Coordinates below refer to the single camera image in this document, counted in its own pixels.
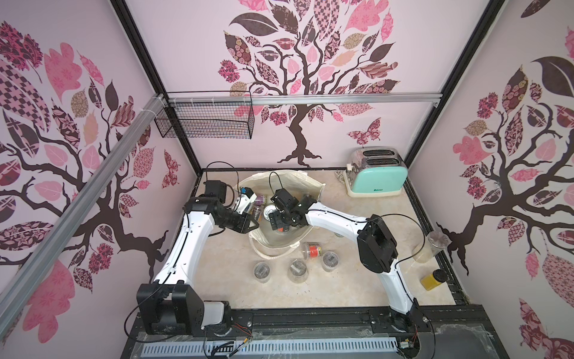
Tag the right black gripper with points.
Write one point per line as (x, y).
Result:
(278, 217)

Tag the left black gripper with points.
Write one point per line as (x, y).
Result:
(244, 220)

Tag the cream canvas tote bag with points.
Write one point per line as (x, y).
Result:
(270, 244)

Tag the red label jar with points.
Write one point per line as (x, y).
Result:
(311, 250)

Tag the clear seed jar striped lid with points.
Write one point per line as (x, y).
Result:
(298, 271)

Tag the clear seed jar dark lid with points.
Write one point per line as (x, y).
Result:
(330, 261)

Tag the clear seed jar grey lid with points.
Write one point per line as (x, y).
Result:
(262, 272)

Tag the clear jar sandy contents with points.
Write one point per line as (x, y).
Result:
(435, 242)

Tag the yellow label seed jar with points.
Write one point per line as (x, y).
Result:
(434, 280)

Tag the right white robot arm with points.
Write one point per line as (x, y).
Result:
(376, 246)

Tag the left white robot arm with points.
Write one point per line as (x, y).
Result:
(169, 305)

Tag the silver tin can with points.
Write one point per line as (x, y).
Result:
(268, 210)

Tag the purple label small jar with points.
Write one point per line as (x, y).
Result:
(257, 210)

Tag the mint green toaster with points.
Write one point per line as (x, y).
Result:
(375, 172)

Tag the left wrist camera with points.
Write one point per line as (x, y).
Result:
(246, 200)

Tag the black wire basket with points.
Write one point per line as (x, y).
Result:
(207, 115)

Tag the aluminium rail left wall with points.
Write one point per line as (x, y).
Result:
(28, 278)

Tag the aluminium rail wall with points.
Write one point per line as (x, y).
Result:
(309, 98)
(28, 278)

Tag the white slotted cable duct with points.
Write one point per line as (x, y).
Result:
(284, 348)

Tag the aluminium rail back wall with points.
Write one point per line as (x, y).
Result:
(309, 98)

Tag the black base frame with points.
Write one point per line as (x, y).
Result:
(460, 331)

